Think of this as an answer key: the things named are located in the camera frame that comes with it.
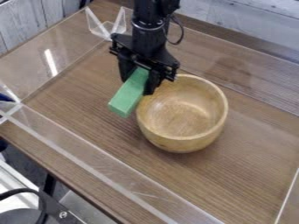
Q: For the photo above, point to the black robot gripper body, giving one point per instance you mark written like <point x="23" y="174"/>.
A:
<point x="146" y="44"/>

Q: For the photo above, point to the green rectangular block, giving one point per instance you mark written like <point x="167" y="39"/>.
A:
<point x="128" y="95"/>

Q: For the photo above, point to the clear acrylic corner bracket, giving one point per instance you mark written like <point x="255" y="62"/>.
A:
<point x="104" y="28"/>

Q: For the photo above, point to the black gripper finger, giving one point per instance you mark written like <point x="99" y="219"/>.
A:
<point x="127" y="66"/>
<point x="152" y="82"/>

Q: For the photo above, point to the clear acrylic front barrier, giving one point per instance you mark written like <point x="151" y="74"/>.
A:
<point x="130" y="197"/>

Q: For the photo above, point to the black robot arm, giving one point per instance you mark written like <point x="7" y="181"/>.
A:
<point x="150" y="11"/>

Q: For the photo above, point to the brown wooden bowl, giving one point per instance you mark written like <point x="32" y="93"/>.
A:
<point x="182" y="117"/>

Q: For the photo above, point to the black table leg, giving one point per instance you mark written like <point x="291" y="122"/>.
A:
<point x="50" y="184"/>

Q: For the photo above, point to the grey metal base plate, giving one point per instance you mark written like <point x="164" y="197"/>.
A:
<point x="58" y="214"/>

